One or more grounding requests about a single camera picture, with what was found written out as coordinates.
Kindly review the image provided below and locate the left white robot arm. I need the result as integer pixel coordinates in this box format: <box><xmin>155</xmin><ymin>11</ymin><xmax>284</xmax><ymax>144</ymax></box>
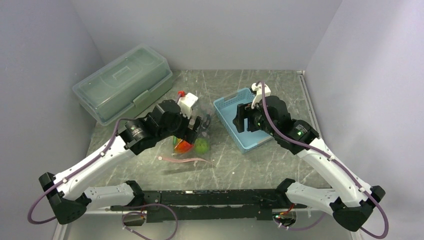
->
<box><xmin>38</xmin><ymin>113</ymin><xmax>212</xmax><ymax>225</ymax></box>

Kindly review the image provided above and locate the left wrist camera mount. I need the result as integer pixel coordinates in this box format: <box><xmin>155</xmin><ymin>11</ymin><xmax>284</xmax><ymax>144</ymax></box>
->
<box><xmin>147</xmin><ymin>91</ymin><xmax>200</xmax><ymax>137</ymax></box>

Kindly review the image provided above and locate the small green lime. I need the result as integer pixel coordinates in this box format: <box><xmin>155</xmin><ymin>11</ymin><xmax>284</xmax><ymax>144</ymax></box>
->
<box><xmin>194</xmin><ymin>138</ymin><xmax>210</xmax><ymax>155</ymax></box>

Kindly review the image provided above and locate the clear zip top bag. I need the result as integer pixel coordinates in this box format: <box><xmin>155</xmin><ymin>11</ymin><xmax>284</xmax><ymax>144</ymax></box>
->
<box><xmin>157</xmin><ymin>113</ymin><xmax>213</xmax><ymax>166</ymax></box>

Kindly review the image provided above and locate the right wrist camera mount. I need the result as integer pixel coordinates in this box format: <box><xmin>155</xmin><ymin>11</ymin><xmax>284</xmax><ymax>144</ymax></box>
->
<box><xmin>250</xmin><ymin>82</ymin><xmax>292</xmax><ymax>126</ymax></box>

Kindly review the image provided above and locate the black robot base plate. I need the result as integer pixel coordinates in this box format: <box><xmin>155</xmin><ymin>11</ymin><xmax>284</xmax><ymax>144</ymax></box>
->
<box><xmin>110</xmin><ymin>189</ymin><xmax>305</xmax><ymax>223</ymax></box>

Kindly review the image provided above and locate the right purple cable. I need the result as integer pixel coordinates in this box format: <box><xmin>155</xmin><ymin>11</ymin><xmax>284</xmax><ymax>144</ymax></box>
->
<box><xmin>255</xmin><ymin>81</ymin><xmax>390</xmax><ymax>240</ymax></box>

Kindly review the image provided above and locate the red orange mango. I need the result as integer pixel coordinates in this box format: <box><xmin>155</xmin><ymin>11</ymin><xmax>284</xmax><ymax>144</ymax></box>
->
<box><xmin>172</xmin><ymin>138</ymin><xmax>194</xmax><ymax>154</ymax></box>

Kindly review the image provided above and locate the purple cable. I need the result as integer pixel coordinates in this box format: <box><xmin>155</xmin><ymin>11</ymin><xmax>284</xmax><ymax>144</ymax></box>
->
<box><xmin>255</xmin><ymin>81</ymin><xmax>390</xmax><ymax>240</ymax></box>
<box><xmin>27</xmin><ymin>117</ymin><xmax>140</xmax><ymax>225</ymax></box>

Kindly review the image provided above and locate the clear green storage box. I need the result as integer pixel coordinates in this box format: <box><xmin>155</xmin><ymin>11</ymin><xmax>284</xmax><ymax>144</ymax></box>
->
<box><xmin>72</xmin><ymin>44</ymin><xmax>173</xmax><ymax>126</ymax></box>

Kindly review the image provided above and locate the light blue plastic basket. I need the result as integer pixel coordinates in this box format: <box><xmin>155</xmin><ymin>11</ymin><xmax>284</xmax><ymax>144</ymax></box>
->
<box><xmin>213</xmin><ymin>87</ymin><xmax>272</xmax><ymax>154</ymax></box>

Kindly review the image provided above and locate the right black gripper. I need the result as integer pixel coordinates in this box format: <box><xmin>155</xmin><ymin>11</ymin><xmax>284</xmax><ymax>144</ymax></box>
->
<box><xmin>233</xmin><ymin>101</ymin><xmax>278</xmax><ymax>137</ymax></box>

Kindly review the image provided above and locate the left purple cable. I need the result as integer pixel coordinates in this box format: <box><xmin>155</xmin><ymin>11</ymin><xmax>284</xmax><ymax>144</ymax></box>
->
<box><xmin>27</xmin><ymin>117</ymin><xmax>140</xmax><ymax>225</ymax></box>

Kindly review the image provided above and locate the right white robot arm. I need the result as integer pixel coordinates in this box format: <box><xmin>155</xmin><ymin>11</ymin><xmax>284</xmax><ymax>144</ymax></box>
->
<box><xmin>232</xmin><ymin>98</ymin><xmax>389</xmax><ymax>239</ymax></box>

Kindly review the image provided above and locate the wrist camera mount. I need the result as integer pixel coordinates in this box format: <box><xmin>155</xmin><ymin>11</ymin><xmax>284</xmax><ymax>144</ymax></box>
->
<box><xmin>147</xmin><ymin>91</ymin><xmax>200</xmax><ymax>137</ymax></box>
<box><xmin>250</xmin><ymin>82</ymin><xmax>292</xmax><ymax>126</ymax></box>

